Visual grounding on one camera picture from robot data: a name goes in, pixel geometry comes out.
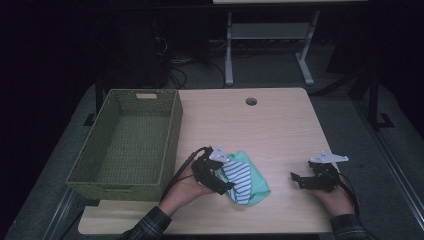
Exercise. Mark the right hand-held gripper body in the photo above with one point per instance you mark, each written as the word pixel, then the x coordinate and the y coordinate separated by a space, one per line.
pixel 325 176

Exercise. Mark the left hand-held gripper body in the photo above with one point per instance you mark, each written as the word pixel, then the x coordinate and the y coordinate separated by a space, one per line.
pixel 205 170

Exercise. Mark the mint green striped garment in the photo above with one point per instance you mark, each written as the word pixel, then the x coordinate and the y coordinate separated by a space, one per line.
pixel 253 180

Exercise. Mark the green woven basket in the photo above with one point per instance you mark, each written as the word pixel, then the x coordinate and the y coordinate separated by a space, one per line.
pixel 133 140

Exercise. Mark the person's right hand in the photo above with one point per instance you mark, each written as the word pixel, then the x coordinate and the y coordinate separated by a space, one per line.
pixel 336 200

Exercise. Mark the person's left hand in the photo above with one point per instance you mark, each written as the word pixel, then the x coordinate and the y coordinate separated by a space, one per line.
pixel 183 196

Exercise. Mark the black metal stand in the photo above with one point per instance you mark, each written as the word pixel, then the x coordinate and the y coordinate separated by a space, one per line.
pixel 375 100

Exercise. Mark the white metal table frame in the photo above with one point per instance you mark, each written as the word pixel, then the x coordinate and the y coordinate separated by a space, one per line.
pixel 270 31

